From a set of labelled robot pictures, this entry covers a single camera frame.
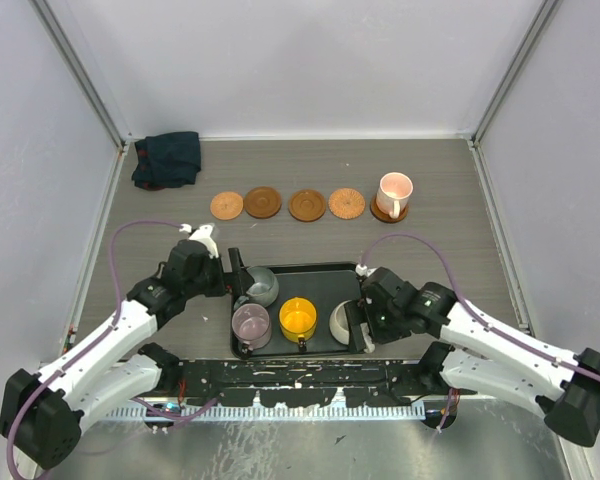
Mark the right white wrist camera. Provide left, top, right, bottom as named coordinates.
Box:
left=355, top=264, right=375, bottom=277

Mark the cream ceramic mug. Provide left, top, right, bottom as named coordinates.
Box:
left=329, top=300, right=350, bottom=345

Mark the aluminium frame rail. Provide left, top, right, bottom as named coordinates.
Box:
left=28, top=357, right=574, bottom=402

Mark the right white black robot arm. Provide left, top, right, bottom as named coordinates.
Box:
left=355, top=266, right=600, bottom=447

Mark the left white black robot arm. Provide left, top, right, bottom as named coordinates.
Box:
left=0, top=237, right=253, bottom=478

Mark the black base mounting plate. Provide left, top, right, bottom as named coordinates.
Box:
left=138, top=360, right=449, bottom=408

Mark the pink ceramic mug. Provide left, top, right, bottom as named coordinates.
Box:
left=375, top=172, right=414, bottom=220

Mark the woven rattan coaster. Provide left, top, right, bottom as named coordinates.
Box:
left=210, top=191, right=244, bottom=221
left=328, top=188, right=366, bottom=220

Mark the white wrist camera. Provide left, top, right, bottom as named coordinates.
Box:
left=179, top=223, right=220, bottom=258
left=355, top=264, right=375, bottom=277

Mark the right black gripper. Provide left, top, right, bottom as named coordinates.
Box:
left=344, top=296, right=411, bottom=351

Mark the lilac ceramic mug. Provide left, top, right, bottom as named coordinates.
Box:
left=231, top=303, right=272, bottom=356

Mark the white slotted cable duct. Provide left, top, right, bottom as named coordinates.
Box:
left=104, top=403, right=426, bottom=422

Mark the grey ceramic mug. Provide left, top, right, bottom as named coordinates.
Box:
left=233, top=266, right=279, bottom=309

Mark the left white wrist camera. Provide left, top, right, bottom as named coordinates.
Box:
left=179, top=223, right=220, bottom=258

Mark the yellow ceramic mug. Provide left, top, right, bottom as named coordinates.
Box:
left=279, top=297, right=317, bottom=353

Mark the dark blue folded cloth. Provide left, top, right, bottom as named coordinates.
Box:
left=131, top=131, right=202, bottom=191

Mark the brown wooden saucer coaster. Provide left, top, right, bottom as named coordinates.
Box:
left=370, top=195, right=409, bottom=224
left=244, top=186, right=282, bottom=219
left=288, top=189, right=327, bottom=222

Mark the black serving tray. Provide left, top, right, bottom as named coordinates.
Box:
left=230, top=262, right=361, bottom=360

